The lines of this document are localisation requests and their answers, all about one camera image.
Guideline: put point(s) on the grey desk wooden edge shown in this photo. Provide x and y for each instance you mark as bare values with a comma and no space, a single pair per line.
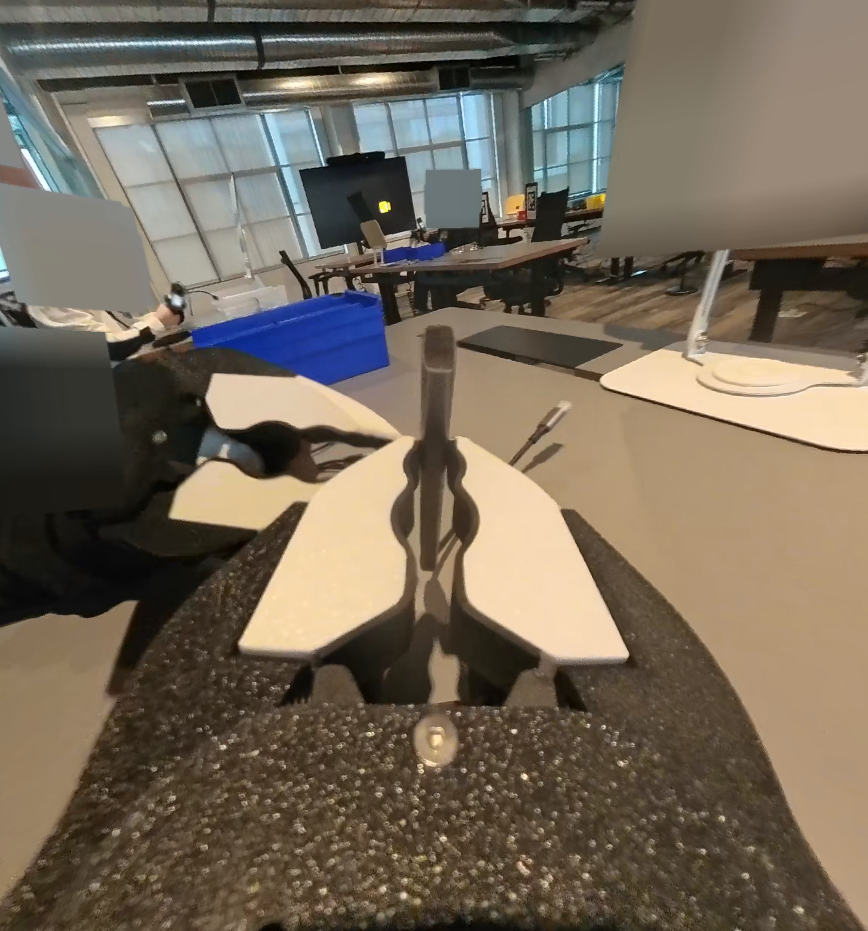
477,254

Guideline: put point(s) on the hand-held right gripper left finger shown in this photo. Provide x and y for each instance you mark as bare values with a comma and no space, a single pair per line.
332,574

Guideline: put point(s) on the large paned windows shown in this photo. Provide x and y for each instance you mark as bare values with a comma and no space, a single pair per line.
208,189

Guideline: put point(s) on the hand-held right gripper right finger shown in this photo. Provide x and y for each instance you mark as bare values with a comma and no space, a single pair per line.
543,582

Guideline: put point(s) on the blue plastic bin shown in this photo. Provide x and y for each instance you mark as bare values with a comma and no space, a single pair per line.
295,334

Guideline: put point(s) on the grey usb hub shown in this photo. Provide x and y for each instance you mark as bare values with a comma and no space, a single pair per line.
437,436

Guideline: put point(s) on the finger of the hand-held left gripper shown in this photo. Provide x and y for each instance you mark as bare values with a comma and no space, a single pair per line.
295,400
259,502

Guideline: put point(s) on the silver air duct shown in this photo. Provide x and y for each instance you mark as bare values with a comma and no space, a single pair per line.
332,87
295,43

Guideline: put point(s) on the black monitor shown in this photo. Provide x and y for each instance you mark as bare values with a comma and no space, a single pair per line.
550,214

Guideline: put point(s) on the yellow storage bins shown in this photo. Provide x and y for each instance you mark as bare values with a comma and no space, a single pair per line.
517,203

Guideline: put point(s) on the beige chair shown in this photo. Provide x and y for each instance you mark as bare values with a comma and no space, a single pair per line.
373,236

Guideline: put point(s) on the small blue storage bins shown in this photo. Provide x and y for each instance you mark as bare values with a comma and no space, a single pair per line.
412,253

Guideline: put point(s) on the long grey desk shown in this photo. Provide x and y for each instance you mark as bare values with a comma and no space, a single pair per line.
804,254

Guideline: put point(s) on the large black wall screen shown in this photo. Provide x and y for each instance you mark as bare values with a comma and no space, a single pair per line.
346,203

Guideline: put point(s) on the black desk panel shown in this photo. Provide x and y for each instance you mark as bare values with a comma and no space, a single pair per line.
543,345

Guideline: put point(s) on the black white printed tag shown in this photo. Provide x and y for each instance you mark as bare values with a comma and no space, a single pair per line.
532,200

